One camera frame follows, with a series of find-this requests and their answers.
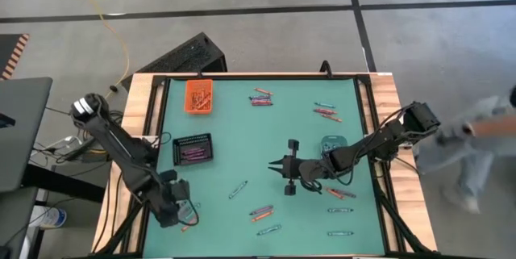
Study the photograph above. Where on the grey desk top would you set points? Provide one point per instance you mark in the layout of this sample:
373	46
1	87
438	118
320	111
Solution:
20	130

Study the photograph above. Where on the black orange-striped floor mat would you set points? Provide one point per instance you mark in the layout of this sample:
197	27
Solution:
10	49

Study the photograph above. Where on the green table mat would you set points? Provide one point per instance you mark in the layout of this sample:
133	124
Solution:
242	150

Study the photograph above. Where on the black metal table frame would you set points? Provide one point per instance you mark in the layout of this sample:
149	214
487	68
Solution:
158	80

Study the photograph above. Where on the white bottle with blue label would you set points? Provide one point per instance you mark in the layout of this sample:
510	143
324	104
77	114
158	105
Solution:
50	216

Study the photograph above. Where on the grey cabinet panel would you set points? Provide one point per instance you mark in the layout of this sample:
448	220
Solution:
16	222

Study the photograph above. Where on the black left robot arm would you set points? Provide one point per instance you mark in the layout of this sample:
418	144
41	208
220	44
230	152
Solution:
121	146

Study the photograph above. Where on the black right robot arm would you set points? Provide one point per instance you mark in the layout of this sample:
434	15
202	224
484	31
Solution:
379	142

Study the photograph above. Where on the black desk clamp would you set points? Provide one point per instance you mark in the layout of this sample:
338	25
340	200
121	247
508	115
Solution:
6	121

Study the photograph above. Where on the pale green plastic bin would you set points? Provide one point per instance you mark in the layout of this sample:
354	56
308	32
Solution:
324	139

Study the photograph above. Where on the person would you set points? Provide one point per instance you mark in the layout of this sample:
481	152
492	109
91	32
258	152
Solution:
475	146

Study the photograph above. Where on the orange plastic basket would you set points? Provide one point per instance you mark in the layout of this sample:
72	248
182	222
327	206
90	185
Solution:
186	89

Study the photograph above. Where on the black desk beam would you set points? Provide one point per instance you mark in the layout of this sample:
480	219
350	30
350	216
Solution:
60	182

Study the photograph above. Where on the black plastic basket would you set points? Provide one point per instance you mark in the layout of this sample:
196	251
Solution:
176	150

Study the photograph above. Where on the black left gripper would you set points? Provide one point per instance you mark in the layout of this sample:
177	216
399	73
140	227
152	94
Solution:
171	206

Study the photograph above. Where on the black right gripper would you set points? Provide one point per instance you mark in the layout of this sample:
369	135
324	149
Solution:
296	169

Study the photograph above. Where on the black perforated box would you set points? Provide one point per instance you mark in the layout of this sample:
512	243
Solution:
189	55

